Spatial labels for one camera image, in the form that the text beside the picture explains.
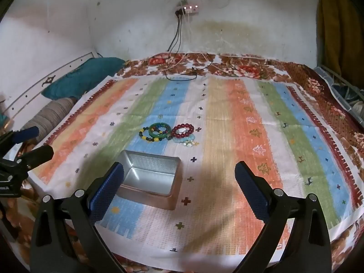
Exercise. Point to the teal pillow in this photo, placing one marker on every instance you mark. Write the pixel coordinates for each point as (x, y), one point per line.
(84, 78)

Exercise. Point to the white bed headboard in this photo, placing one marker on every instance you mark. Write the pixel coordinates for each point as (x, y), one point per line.
(22, 108)

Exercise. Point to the clutter beside bed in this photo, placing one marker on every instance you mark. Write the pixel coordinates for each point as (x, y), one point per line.
(349, 96)

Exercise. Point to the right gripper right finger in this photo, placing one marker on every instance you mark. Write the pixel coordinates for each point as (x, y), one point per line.
(308, 248)

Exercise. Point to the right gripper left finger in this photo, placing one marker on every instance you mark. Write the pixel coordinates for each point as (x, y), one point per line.
(51, 247)

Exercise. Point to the brown hanging cloth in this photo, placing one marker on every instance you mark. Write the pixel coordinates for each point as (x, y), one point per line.
(340, 37)

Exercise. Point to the white power strip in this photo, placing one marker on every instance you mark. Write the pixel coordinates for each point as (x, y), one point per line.
(188, 8)

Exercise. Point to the floral brown bed sheet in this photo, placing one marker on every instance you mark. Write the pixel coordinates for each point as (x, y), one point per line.
(22, 211)

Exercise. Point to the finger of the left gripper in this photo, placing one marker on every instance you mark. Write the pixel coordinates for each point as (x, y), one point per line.
(33, 159)
(11, 138)

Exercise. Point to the grey striped rolled blanket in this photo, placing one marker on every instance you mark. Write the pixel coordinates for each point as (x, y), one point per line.
(49, 117)

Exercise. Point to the striped colourful cloth mat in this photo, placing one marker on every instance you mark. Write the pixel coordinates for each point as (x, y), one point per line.
(216, 122)

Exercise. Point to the silver metal tin box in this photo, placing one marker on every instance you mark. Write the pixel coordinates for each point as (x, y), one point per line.
(153, 180)

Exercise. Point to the green jade bangle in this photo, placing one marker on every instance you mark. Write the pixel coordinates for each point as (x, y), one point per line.
(159, 130)

